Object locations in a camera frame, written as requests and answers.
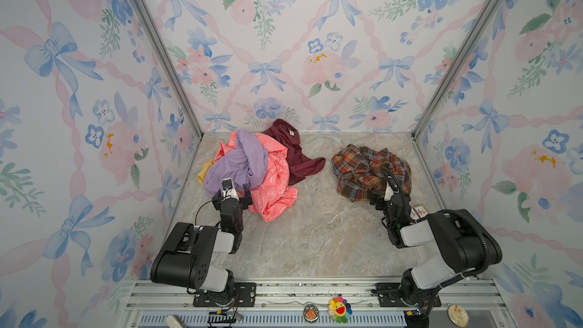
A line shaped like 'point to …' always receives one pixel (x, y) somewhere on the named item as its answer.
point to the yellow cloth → (201, 175)
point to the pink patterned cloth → (278, 194)
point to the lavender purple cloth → (246, 164)
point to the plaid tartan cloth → (360, 171)
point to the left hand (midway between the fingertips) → (233, 186)
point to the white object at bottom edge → (172, 323)
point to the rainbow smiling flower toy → (339, 310)
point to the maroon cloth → (300, 166)
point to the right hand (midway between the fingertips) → (387, 188)
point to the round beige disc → (458, 315)
